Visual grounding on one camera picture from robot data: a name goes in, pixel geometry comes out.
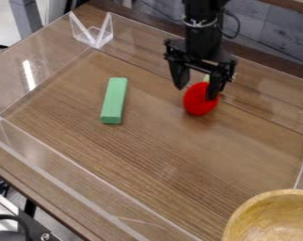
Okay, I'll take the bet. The black cable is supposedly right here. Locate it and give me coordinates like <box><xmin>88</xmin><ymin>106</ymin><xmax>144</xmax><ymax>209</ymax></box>
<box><xmin>0</xmin><ymin>214</ymin><xmax>31</xmax><ymax>241</ymax></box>

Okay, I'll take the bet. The wooden bowl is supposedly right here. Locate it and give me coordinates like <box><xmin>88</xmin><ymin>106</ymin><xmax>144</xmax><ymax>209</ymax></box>
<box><xmin>221</xmin><ymin>189</ymin><xmax>303</xmax><ymax>241</ymax></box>

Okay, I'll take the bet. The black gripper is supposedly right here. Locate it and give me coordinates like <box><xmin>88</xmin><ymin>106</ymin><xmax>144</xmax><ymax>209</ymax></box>
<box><xmin>164</xmin><ymin>39</ymin><xmax>237</xmax><ymax>101</ymax></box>

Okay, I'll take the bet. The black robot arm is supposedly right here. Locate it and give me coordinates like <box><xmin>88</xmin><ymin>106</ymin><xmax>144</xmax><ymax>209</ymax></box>
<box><xmin>164</xmin><ymin>0</ymin><xmax>237</xmax><ymax>101</ymax></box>

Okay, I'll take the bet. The black metal bracket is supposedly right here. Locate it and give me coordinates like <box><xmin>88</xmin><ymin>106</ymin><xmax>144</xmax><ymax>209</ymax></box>
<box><xmin>17</xmin><ymin>211</ymin><xmax>62</xmax><ymax>241</ymax></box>

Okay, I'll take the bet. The green rectangular block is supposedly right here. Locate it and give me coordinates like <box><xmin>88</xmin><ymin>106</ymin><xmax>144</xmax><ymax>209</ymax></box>
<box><xmin>100</xmin><ymin>77</ymin><xmax>128</xmax><ymax>124</ymax></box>

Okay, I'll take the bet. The clear acrylic tray enclosure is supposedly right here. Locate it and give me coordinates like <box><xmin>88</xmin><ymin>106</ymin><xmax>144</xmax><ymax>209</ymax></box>
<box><xmin>0</xmin><ymin>7</ymin><xmax>303</xmax><ymax>241</ymax></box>

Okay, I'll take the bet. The red plush fruit green leaf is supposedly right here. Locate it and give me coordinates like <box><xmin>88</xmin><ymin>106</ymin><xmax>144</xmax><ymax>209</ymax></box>
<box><xmin>184</xmin><ymin>75</ymin><xmax>218</xmax><ymax>116</ymax></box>

